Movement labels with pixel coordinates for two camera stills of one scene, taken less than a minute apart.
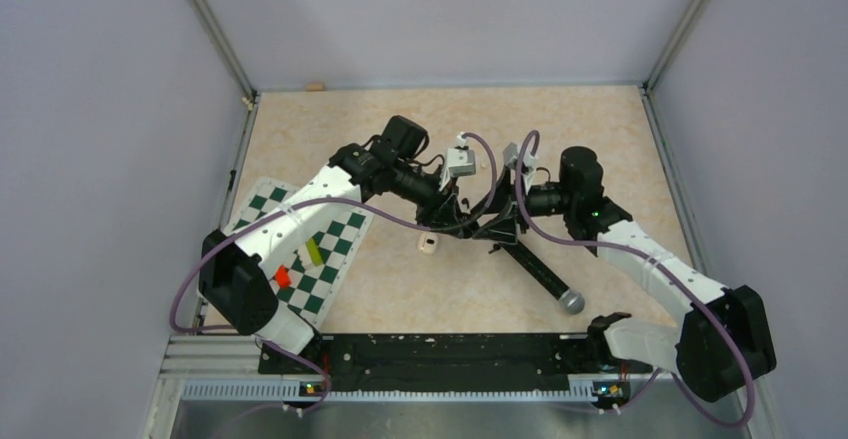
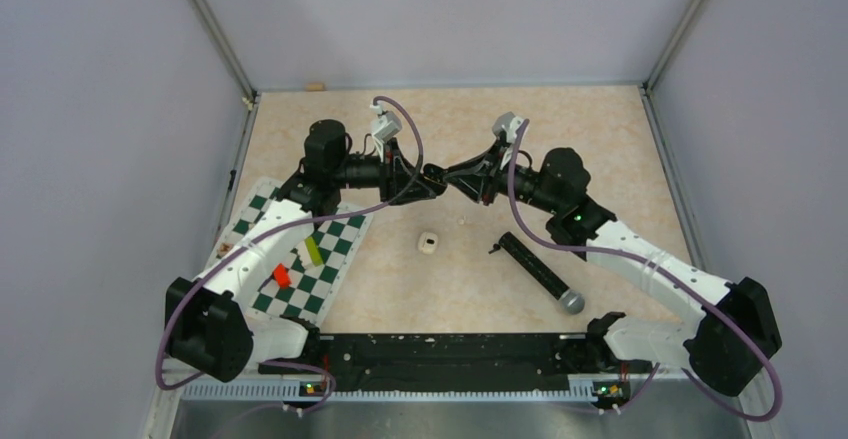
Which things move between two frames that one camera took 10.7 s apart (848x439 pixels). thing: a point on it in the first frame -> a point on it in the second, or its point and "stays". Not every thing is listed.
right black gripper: [503, 226] -> [481, 177]
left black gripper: [441, 214] -> [400, 182]
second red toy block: [282, 276] stays
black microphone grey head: [571, 301] stays
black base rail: [313, 361] stays
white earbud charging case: [427, 242] stays
